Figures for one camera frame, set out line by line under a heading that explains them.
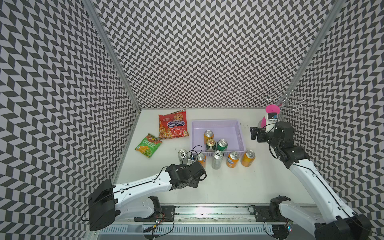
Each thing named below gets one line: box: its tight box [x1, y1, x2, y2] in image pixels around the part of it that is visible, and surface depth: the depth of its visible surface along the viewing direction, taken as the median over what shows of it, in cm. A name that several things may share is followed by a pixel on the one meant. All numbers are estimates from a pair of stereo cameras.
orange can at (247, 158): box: [241, 149, 256, 168], surface depth 85 cm
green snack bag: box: [134, 133, 164, 158], surface depth 98 cm
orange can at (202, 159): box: [197, 152, 207, 168], surface depth 83 cm
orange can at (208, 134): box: [203, 129, 215, 145], surface depth 95 cm
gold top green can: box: [205, 138, 217, 152], surface depth 89 cm
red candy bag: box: [158, 109, 190, 139], surface depth 105 cm
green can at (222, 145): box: [216, 138, 228, 152], surface depth 90 cm
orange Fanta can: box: [226, 150, 240, 168], surface depth 84 cm
